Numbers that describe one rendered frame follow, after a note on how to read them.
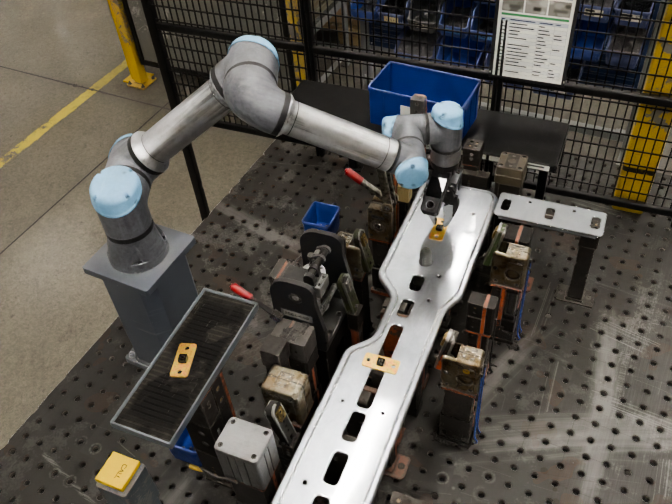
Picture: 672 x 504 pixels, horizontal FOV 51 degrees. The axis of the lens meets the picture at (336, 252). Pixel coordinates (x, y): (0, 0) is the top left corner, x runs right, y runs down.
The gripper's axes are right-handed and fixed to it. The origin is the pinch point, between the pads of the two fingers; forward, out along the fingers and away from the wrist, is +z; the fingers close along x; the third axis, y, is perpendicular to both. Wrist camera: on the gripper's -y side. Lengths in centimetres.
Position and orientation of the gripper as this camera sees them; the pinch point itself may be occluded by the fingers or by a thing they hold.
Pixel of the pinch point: (439, 223)
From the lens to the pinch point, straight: 191.6
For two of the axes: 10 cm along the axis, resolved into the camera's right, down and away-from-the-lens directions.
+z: 0.6, 7.1, 7.1
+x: -9.2, -2.3, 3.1
